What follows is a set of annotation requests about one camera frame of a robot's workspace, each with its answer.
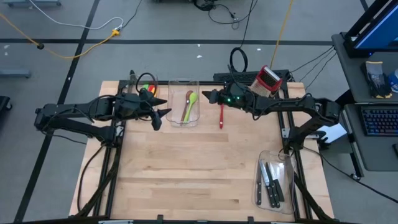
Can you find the green silicone spatula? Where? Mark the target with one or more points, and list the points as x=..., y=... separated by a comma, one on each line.
x=146, y=86

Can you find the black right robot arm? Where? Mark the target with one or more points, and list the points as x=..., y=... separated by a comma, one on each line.
x=286, y=104

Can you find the grey floor foot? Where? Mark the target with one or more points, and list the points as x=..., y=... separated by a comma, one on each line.
x=31, y=2
x=14, y=73

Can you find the dark grey desk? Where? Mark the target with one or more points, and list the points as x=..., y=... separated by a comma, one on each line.
x=373, y=155

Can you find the red silicone spatula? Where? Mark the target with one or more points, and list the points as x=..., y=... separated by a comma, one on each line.
x=151, y=88

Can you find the white paper sheet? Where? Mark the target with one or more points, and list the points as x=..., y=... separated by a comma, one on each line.
x=334, y=132

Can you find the red silicone spoon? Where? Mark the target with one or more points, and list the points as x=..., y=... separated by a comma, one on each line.
x=221, y=118

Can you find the computer monitor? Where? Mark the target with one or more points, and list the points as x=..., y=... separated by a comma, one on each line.
x=376, y=28

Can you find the grey work gloves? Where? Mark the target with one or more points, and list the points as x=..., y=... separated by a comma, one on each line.
x=376, y=79

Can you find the green silicone spoon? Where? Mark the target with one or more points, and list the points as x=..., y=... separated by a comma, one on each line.
x=192, y=99

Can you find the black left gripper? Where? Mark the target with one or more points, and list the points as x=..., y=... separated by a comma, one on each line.
x=145, y=109

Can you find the clear plastic bin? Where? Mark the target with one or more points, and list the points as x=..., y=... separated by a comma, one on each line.
x=287, y=186
x=174, y=118
x=146, y=80

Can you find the black floor caster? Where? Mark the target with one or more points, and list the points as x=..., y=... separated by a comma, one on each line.
x=4, y=102

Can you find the black keyboard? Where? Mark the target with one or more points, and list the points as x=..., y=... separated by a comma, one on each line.
x=381, y=121

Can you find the brown wooden spoon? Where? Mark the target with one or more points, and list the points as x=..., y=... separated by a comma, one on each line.
x=187, y=102

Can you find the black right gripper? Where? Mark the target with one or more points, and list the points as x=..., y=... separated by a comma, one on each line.
x=236, y=102

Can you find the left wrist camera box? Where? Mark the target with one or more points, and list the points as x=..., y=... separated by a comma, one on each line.
x=127, y=105

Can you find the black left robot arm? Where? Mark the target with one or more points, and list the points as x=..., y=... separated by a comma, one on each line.
x=71, y=109

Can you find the black floor disc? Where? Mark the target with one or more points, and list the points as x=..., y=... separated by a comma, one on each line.
x=39, y=46

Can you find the white wipes canister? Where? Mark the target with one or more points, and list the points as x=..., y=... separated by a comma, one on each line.
x=394, y=80

